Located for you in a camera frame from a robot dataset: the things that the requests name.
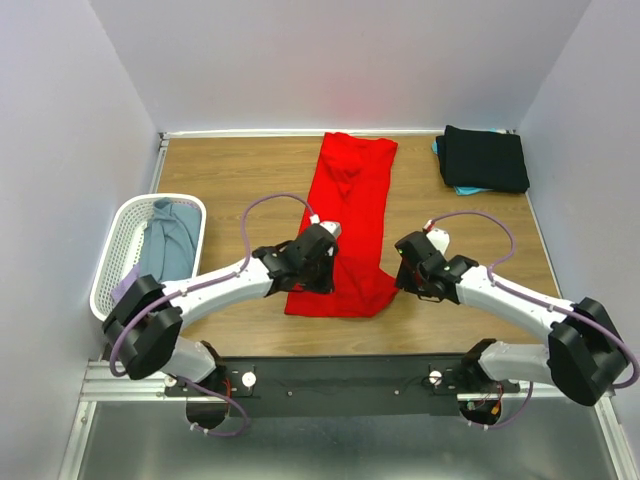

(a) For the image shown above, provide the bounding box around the lavender t shirt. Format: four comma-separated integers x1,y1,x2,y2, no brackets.
111,263,140,304

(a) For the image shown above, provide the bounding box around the grey blue t shirt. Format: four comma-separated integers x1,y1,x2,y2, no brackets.
138,198,202,283

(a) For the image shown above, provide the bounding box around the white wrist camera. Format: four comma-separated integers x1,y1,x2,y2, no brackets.
309,214,342,239
423,220,450,255

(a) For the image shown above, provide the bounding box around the black folded t shirt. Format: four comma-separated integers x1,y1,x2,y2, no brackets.
435,125,530,194

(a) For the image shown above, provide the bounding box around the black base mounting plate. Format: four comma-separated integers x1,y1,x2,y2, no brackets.
164,354,521,431

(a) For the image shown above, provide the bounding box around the red t shirt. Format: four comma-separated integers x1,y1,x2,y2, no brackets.
284,133,398,318

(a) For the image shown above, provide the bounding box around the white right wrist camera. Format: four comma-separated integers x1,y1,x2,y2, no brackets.
423,220,450,255

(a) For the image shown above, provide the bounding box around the white laundry basket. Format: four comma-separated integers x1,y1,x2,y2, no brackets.
89,193,207,321

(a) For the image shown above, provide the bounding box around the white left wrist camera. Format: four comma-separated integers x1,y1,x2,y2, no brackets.
309,214,342,239

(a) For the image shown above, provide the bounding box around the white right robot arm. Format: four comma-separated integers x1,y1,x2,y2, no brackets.
395,229,630,406

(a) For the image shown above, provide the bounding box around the cyan folded t shirt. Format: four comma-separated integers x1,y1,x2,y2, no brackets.
432,125,509,195

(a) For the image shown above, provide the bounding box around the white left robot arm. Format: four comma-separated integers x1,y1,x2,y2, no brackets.
103,221,341,395

